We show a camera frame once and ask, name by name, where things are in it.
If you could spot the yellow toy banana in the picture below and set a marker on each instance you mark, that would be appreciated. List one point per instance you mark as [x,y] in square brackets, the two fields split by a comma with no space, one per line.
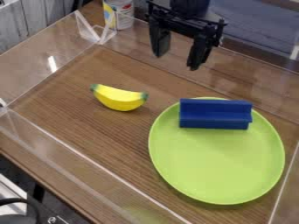
[118,99]

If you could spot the blue stepped block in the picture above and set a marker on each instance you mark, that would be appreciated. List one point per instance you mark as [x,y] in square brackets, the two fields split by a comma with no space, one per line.
[215,114]

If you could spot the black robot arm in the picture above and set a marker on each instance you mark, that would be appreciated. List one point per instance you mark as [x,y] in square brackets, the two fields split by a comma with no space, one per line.
[189,18]

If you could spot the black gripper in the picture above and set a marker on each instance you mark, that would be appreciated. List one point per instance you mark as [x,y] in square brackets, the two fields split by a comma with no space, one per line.
[190,18]

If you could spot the white labelled canister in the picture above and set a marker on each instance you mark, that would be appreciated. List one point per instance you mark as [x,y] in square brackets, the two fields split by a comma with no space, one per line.
[119,12]

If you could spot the green round plate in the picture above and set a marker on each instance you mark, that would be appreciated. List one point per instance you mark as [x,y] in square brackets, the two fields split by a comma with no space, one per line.
[219,166]

